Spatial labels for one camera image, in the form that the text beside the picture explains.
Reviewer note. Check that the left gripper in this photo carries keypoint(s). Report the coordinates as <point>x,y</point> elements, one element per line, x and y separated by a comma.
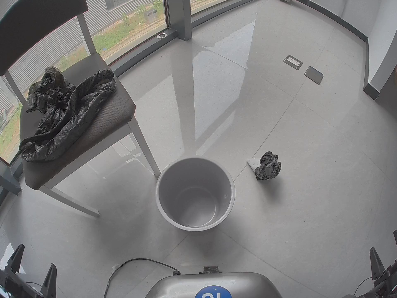
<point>12,286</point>

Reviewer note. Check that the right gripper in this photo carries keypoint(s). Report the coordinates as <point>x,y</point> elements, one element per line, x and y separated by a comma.
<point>387,276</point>

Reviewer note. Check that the black plastic bag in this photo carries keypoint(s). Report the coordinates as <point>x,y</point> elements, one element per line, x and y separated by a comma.
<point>62,119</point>

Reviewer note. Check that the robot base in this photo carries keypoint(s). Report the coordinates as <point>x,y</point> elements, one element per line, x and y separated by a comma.
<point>186,286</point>

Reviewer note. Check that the white trash bin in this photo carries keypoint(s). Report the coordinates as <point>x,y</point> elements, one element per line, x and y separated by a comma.
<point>167,197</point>

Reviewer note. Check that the crumpled black plastic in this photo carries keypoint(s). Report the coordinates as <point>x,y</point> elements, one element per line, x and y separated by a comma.
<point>268,166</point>

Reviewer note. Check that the dark grey white-legged chair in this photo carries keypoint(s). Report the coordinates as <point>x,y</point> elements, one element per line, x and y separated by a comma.
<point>116,113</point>

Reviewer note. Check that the window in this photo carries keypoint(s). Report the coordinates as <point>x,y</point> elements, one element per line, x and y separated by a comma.
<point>178,8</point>

